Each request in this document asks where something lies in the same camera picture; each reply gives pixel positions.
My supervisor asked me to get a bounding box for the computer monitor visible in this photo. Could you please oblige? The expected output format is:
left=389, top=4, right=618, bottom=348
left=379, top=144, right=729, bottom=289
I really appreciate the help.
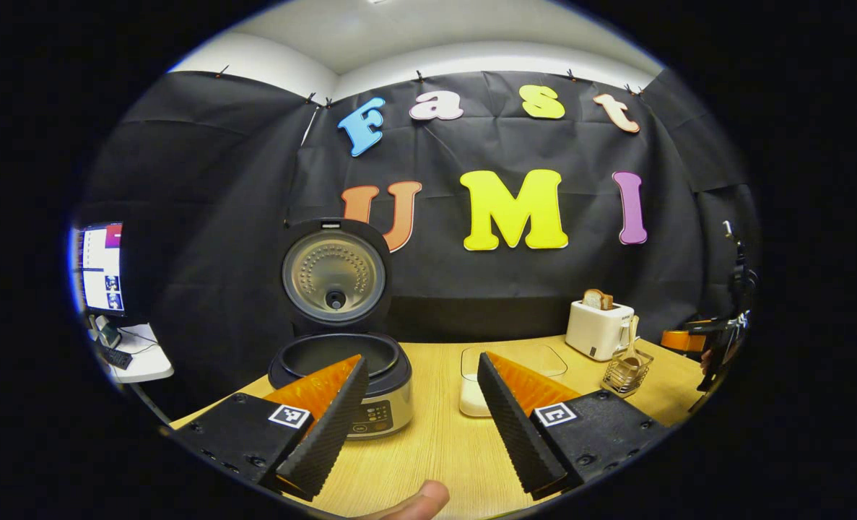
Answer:
left=74, top=222, right=126, bottom=319

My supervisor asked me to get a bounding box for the clear plastic container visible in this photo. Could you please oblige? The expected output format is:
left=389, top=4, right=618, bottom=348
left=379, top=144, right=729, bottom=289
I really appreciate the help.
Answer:
left=459, top=344, right=568, bottom=418

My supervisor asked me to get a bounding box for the black keyboard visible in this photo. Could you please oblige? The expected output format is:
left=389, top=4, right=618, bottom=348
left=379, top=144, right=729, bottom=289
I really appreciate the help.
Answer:
left=96, top=344, right=134, bottom=371

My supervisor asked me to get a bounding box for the black backdrop cloth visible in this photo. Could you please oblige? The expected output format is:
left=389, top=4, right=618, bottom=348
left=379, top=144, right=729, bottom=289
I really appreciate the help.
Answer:
left=74, top=69, right=761, bottom=405

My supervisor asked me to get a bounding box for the silver black rice cooker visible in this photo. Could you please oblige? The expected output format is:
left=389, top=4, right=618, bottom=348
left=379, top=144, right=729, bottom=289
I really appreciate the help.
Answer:
left=268, top=218, right=413, bottom=440

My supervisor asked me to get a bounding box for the white side table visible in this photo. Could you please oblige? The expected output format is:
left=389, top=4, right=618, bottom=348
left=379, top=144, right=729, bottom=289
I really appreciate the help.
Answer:
left=89, top=323, right=175, bottom=384

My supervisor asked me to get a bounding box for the white rice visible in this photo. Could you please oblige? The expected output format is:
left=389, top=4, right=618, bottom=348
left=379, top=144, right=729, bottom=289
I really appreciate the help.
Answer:
left=461, top=376, right=494, bottom=417

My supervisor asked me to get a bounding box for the wooden spoon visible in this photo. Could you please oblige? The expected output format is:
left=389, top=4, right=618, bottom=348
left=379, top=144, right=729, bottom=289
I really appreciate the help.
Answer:
left=616, top=316, right=642, bottom=376

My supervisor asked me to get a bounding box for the small grey desk device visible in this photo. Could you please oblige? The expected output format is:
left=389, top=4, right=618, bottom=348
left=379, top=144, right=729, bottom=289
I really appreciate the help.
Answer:
left=90, top=315, right=122, bottom=349

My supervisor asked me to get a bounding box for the white toaster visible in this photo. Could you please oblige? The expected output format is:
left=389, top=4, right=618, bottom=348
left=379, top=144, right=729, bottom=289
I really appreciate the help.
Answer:
left=565, top=300, right=635, bottom=362

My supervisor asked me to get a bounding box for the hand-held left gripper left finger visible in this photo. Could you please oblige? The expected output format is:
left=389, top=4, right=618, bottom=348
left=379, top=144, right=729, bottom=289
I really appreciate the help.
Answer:
left=170, top=354, right=370, bottom=503

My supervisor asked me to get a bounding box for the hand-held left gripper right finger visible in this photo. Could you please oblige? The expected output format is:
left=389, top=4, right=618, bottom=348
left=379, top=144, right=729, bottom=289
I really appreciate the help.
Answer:
left=477, top=352, right=671, bottom=501

